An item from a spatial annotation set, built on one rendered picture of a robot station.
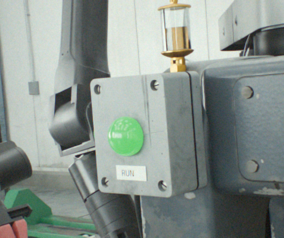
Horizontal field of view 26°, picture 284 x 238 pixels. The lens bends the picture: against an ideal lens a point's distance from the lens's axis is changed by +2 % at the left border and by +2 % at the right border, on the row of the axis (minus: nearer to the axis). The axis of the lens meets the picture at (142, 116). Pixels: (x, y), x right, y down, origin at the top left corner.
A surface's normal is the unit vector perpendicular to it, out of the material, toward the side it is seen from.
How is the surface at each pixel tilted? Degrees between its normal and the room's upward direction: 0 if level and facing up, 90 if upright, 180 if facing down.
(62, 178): 90
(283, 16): 90
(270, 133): 90
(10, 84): 90
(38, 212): 75
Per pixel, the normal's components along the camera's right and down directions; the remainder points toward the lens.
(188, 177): 0.76, -0.03
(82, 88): 0.63, -0.22
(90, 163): 0.03, -0.32
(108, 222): -0.41, -0.07
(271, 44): -0.76, 0.09
